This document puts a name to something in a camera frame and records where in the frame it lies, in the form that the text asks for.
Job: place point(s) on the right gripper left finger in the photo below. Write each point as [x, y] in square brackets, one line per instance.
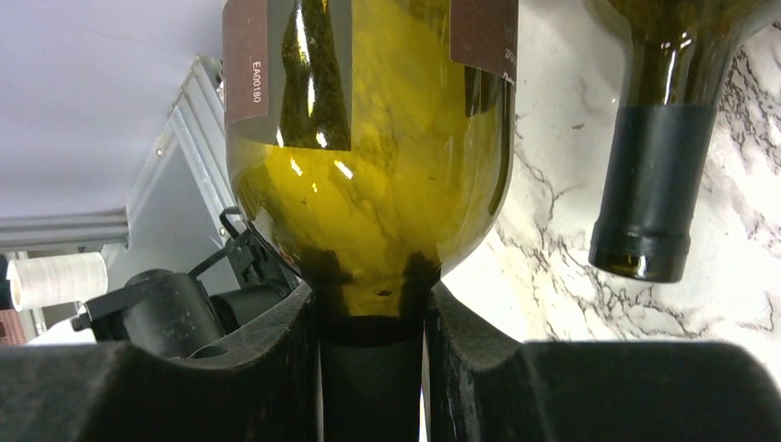
[256, 384]

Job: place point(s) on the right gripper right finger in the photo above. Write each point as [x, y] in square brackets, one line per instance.
[485, 386]

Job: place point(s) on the olive wine bottle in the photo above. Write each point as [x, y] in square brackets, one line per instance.
[369, 144]

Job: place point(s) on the green wine bottle cream label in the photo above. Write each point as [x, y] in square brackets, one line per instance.
[677, 54]

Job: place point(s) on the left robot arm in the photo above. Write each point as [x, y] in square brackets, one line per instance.
[171, 314]

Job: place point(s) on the white thread spool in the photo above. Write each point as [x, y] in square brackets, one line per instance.
[49, 281]

